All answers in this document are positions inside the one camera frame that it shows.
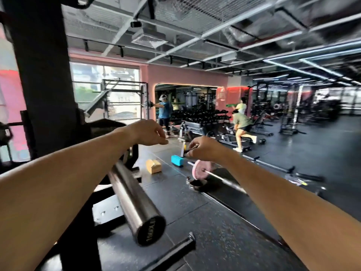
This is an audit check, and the person's right hand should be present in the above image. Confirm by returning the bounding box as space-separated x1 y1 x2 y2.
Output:
184 136 228 163

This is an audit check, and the person's left hand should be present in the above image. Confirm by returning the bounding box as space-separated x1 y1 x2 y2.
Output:
124 119 169 146

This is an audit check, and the person's right forearm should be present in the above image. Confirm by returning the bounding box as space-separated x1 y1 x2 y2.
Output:
221 148 361 271

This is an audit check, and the person's left forearm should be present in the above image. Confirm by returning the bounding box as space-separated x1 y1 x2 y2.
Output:
0 125 139 271

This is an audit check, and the grey weight bench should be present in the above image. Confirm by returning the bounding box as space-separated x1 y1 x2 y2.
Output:
178 121 210 142

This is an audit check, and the pink weight plate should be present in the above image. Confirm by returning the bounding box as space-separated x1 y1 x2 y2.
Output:
192 160 215 180

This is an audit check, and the brown cardboard box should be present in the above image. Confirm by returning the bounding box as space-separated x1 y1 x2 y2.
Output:
146 159 162 175

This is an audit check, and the black dumbbell rack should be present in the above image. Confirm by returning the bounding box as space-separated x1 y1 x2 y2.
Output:
169 108 231 128

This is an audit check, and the small black weight plate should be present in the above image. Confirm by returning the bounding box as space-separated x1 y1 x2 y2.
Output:
186 177 208 192

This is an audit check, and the silver barbell with pink plate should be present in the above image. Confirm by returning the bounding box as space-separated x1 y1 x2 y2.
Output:
187 160 247 194

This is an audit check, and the black smith machine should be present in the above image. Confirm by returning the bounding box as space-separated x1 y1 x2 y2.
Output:
85 78 150 122

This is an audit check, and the silver barbell sleeve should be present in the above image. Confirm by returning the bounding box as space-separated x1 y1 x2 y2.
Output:
108 159 167 246

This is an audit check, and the black power rack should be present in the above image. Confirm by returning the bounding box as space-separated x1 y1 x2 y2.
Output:
248 82 275 137

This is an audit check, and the black landmine bar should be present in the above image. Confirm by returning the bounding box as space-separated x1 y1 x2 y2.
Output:
242 154 325 183

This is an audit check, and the large window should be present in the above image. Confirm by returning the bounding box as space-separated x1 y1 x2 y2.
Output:
69 61 141 122

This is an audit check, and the ceiling air conditioner unit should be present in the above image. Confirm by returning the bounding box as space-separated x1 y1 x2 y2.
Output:
131 27 169 49

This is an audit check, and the black squat rack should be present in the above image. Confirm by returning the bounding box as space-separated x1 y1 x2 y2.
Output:
279 84 306 136

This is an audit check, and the black rack upright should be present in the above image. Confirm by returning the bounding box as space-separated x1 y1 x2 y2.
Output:
2 0 95 271

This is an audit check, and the wall mirror with lit frame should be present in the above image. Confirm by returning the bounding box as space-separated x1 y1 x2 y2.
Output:
154 83 218 123

